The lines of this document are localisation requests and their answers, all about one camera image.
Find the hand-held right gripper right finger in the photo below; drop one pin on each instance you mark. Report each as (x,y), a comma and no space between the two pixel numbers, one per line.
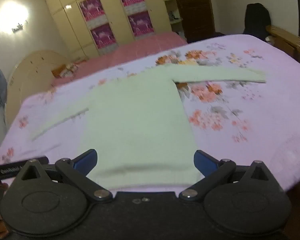
(205,162)

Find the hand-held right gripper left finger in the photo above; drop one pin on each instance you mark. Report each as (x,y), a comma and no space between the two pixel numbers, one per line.
(86,161)

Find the light green sweater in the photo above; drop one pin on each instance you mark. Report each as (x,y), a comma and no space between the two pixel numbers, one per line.
(137,120)

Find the floral pink bedsheet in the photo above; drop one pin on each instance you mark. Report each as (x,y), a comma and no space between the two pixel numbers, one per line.
(240,130)

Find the patterned orange pillow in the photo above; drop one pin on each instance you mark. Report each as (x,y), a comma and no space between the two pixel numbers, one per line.
(63,71)

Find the cream curved headboard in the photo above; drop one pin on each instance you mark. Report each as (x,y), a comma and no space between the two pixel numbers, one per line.
(32,70)

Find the pink checked bed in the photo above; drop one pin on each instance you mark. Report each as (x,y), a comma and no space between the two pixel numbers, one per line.
(130,52)

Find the cream wardrobe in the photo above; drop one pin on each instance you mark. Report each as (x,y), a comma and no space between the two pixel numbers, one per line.
(65,17)

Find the dark small object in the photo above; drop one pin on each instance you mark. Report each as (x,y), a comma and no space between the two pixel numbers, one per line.
(177,15)

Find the dark wooden door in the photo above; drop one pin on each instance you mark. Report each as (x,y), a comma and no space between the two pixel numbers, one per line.
(195,10)

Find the cream corner shelf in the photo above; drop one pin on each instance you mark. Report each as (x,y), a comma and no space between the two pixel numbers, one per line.
(173,5)

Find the wooden bed frame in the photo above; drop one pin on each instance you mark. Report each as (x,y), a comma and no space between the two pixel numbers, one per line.
(290,42)

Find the wall lamp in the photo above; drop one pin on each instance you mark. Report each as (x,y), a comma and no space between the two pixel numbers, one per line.
(13,16)

